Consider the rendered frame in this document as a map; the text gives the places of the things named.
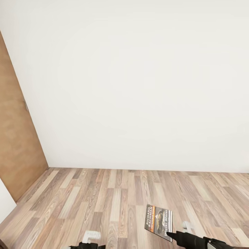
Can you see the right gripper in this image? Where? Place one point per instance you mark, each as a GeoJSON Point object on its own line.
{"type": "Point", "coordinates": [184, 239]}

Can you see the hardback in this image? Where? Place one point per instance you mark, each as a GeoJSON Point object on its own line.
{"type": "Point", "coordinates": [159, 221]}

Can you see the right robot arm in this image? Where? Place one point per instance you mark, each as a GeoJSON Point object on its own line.
{"type": "Point", "coordinates": [189, 241]}

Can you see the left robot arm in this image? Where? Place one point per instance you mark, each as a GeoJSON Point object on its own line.
{"type": "Point", "coordinates": [86, 244]}

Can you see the sliding door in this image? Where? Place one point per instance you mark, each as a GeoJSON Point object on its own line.
{"type": "Point", "coordinates": [22, 159]}

